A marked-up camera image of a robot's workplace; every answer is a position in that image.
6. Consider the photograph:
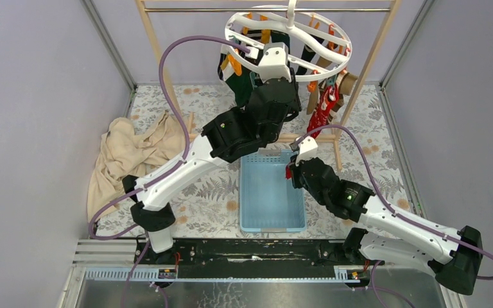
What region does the red snowflake sock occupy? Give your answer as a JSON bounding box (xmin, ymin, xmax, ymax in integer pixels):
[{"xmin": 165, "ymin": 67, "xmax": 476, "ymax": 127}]
[{"xmin": 285, "ymin": 166, "xmax": 292, "ymax": 180}]

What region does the dark green sock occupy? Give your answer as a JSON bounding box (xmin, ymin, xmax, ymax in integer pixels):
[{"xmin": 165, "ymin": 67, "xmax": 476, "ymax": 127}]
[{"xmin": 225, "ymin": 72, "xmax": 253, "ymax": 108}]

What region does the white round clip hanger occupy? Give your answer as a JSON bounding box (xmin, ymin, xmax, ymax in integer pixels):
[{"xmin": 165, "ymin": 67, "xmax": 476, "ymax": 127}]
[{"xmin": 221, "ymin": 24, "xmax": 335, "ymax": 80}]

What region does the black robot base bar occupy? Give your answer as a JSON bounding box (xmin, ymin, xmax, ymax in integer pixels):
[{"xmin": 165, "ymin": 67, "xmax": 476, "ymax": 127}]
[{"xmin": 134, "ymin": 238, "xmax": 375, "ymax": 279}]

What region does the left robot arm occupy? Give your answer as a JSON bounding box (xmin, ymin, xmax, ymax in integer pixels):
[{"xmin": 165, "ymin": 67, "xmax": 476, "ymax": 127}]
[{"xmin": 122, "ymin": 69, "xmax": 302, "ymax": 264}]

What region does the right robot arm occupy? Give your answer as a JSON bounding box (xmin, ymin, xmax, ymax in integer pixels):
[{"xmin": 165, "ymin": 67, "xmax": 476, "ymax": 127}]
[{"xmin": 287, "ymin": 155, "xmax": 483, "ymax": 295}]

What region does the red patterned sock pair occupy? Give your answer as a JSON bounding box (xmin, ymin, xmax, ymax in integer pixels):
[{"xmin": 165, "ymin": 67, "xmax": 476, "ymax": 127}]
[{"xmin": 307, "ymin": 85, "xmax": 340, "ymax": 132}]

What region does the light blue plastic basket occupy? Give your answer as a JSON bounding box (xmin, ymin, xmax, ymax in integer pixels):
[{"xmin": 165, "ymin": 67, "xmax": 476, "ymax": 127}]
[{"xmin": 239, "ymin": 149, "xmax": 307, "ymax": 233}]

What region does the black striped sock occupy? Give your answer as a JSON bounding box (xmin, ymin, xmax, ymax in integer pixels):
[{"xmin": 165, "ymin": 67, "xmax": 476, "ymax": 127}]
[{"xmin": 217, "ymin": 53, "xmax": 242, "ymax": 83}]

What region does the tan brown sock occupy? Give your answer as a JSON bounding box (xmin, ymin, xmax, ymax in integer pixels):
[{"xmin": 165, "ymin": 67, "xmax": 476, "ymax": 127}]
[{"xmin": 335, "ymin": 69, "xmax": 358, "ymax": 96}]

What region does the beige crumpled cloth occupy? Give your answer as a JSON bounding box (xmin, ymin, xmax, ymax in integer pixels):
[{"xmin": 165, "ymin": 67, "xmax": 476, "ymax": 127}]
[{"xmin": 87, "ymin": 111, "xmax": 185, "ymax": 219}]

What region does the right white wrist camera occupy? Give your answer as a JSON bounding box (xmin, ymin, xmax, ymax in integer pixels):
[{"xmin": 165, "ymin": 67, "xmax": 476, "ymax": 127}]
[{"xmin": 290, "ymin": 137, "xmax": 318, "ymax": 166}]

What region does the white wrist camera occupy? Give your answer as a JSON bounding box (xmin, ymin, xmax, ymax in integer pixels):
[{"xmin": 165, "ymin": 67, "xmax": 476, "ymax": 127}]
[
  {"xmin": 290, "ymin": 137, "xmax": 318, "ymax": 166},
  {"xmin": 243, "ymin": 43, "xmax": 292, "ymax": 83}
]

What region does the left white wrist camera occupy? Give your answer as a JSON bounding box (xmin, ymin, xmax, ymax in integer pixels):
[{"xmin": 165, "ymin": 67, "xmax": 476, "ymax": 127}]
[{"xmin": 243, "ymin": 43, "xmax": 292, "ymax": 83}]

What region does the wooden drying rack frame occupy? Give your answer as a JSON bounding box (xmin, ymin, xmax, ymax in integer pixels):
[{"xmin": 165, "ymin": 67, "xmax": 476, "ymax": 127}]
[{"xmin": 135, "ymin": 0, "xmax": 402, "ymax": 172}]

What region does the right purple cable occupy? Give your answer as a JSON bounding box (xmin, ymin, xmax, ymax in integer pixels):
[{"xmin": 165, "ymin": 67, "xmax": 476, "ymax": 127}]
[{"xmin": 291, "ymin": 124, "xmax": 493, "ymax": 281}]

